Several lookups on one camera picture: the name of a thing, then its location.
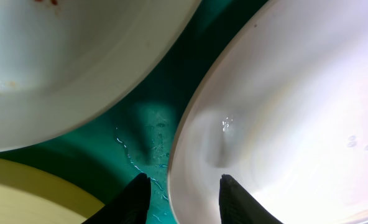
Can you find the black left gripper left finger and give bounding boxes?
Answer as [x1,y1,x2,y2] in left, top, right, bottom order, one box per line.
[83,173,151,224]

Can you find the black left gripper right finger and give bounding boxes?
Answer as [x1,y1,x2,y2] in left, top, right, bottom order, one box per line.
[219,174,282,224]

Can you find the white plate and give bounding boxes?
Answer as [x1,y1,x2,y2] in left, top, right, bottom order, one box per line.
[167,0,368,223]
[0,0,200,152]

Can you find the teal plastic tray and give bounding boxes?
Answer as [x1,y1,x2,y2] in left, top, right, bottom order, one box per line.
[0,0,265,223]

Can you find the yellow plate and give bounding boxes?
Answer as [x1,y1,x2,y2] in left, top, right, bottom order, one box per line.
[0,159,104,224]

